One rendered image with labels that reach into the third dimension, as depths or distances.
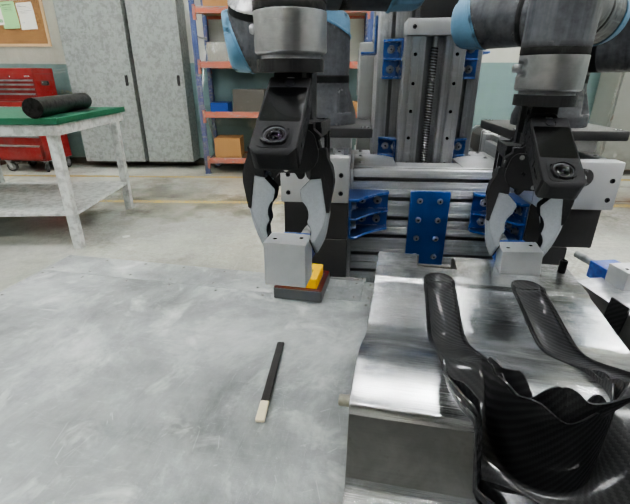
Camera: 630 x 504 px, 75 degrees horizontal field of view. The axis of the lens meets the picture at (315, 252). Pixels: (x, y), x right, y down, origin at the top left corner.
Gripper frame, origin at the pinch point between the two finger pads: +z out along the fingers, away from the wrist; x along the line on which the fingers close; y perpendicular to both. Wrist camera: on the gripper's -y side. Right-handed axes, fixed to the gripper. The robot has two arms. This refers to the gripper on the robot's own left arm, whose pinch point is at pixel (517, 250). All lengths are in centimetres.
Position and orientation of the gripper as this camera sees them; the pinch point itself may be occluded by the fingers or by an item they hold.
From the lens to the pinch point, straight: 63.0
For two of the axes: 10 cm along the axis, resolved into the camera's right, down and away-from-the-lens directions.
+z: 0.0, 9.2, 3.9
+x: -9.8, -0.8, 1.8
